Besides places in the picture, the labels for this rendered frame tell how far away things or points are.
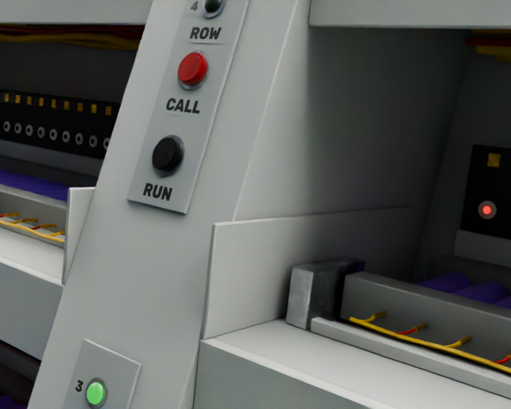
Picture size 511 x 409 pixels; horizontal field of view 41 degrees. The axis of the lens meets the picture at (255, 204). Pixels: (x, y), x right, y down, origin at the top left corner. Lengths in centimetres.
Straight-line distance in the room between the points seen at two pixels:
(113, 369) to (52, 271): 9
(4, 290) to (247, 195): 17
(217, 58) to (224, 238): 9
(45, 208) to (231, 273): 20
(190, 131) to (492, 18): 14
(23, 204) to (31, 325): 12
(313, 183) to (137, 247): 9
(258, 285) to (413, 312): 7
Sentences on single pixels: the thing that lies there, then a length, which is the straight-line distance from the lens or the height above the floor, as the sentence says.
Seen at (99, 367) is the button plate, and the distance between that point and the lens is 33.
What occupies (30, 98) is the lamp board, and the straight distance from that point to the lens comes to 73.
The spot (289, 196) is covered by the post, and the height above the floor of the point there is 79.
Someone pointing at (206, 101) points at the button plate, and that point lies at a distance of 32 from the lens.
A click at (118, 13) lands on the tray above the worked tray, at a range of 41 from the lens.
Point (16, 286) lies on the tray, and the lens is 40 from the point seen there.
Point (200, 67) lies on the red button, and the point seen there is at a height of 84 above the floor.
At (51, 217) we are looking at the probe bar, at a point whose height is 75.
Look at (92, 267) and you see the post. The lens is 35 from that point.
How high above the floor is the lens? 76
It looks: 5 degrees up
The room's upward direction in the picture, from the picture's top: 16 degrees clockwise
